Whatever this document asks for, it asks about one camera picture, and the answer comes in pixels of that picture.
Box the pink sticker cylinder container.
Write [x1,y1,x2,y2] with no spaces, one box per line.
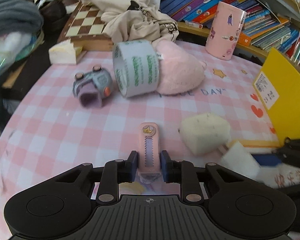
[205,2,247,61]

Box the clear packing tape roll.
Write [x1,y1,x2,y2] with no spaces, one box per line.
[113,40,159,98]

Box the wooden chessboard box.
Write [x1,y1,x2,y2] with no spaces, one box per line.
[58,2,113,51]

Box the pink plush toy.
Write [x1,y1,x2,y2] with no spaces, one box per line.
[155,40,207,95]

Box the white foam wedge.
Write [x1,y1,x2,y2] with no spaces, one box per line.
[49,40,86,65]

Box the cream sponge block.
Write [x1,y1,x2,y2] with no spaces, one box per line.
[179,113,231,156]

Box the cream canvas bag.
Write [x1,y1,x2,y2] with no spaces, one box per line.
[80,0,179,45]

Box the yellow cardboard box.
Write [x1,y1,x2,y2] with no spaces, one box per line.
[253,48,300,145]

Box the orange white small box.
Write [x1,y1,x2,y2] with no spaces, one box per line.
[185,21,204,29]

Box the white sponge block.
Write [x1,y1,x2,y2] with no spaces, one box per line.
[218,142,274,180]

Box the grey folded cloth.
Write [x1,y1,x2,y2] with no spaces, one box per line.
[0,0,44,37]

